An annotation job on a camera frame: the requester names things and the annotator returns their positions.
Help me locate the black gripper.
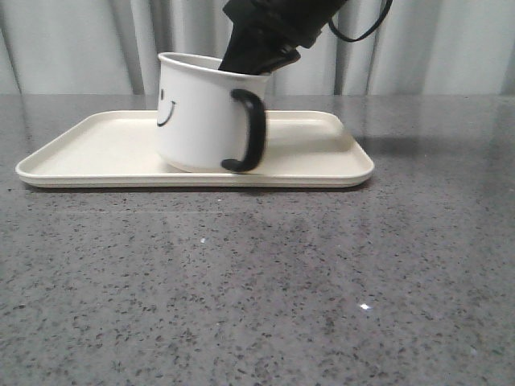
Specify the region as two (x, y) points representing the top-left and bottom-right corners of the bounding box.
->
(219, 0), (344, 75)

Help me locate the white smiley mug black handle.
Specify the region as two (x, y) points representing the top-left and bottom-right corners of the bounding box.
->
(157, 52), (270, 173)

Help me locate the cream rectangular plastic tray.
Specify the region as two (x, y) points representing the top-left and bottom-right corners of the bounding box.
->
(15, 110), (374, 188)

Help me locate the pale grey pleated curtain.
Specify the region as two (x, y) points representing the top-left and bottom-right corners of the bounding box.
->
(1, 1), (514, 96)

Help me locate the black cable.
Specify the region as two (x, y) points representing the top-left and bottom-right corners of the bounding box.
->
(328, 0), (394, 43)

